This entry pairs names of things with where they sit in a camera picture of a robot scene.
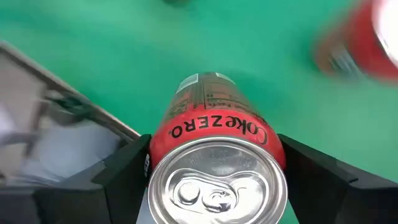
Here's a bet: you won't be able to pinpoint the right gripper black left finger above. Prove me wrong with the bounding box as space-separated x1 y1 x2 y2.
0 134 152 224

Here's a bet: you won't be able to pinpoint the red Coca-Cola can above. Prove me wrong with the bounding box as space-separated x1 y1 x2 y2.
147 72 289 224

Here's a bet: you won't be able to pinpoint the green table mat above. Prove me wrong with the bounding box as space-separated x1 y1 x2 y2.
0 0 398 224

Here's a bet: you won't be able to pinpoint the red Fanta strawberry can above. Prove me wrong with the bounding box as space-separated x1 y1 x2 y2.
313 0 398 85

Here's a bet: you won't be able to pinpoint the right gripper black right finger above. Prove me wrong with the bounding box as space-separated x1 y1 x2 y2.
277 134 398 224

